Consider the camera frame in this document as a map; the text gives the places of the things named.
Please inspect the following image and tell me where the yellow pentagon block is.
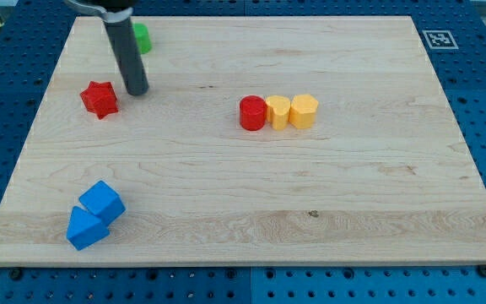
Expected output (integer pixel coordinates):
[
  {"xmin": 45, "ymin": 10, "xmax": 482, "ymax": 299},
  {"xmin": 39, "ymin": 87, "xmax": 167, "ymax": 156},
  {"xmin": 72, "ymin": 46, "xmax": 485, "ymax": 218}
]
[{"xmin": 289, "ymin": 94, "xmax": 319, "ymax": 129}]

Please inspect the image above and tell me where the blue cube block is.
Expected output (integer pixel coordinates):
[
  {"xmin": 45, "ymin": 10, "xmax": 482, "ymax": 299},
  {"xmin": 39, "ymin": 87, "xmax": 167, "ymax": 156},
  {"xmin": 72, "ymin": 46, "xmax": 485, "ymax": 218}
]
[{"xmin": 78, "ymin": 181, "xmax": 126, "ymax": 225}]

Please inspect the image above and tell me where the white fiducial marker tag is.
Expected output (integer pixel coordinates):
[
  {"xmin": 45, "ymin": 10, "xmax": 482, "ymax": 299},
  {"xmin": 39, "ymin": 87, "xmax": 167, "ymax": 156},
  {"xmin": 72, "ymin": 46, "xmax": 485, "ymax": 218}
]
[{"xmin": 423, "ymin": 30, "xmax": 458, "ymax": 50}]

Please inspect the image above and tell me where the red star block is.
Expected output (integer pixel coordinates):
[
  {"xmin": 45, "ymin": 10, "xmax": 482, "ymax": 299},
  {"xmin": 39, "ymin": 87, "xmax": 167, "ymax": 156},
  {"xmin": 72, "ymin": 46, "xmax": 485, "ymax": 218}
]
[{"xmin": 79, "ymin": 81, "xmax": 118, "ymax": 120}]

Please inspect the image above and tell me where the silver black rod mount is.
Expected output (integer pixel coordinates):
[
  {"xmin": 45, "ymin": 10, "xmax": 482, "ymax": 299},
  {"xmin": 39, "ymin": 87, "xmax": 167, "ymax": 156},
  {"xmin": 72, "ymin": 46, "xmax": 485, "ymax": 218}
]
[{"xmin": 63, "ymin": 0, "xmax": 136, "ymax": 23}]

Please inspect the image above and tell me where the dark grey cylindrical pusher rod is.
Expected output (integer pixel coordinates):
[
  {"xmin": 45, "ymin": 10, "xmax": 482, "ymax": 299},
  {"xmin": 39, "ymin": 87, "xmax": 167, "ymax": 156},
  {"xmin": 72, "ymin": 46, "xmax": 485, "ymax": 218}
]
[{"xmin": 104, "ymin": 18, "xmax": 149, "ymax": 96}]

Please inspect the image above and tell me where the green block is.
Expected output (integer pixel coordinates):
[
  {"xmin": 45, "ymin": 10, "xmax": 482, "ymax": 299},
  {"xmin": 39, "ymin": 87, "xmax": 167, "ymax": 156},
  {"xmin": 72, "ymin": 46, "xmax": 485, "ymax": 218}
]
[{"xmin": 132, "ymin": 23, "xmax": 153, "ymax": 54}]

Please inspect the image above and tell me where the blue triangle block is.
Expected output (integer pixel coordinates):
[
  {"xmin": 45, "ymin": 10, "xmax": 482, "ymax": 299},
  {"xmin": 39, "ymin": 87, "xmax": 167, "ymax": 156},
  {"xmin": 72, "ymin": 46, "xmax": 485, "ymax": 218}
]
[{"xmin": 66, "ymin": 206, "xmax": 110, "ymax": 251}]

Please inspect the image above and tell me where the red cylinder block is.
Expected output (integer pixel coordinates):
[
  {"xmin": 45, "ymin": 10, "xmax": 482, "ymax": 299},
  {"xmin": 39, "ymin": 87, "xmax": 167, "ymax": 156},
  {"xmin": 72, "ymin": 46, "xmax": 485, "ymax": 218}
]
[{"xmin": 239, "ymin": 95, "xmax": 267, "ymax": 131}]

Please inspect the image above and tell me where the yellow heart block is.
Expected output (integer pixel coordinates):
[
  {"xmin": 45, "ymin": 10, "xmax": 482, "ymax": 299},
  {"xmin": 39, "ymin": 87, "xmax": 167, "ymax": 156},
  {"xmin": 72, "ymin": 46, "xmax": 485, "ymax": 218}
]
[{"xmin": 265, "ymin": 95, "xmax": 291, "ymax": 131}]

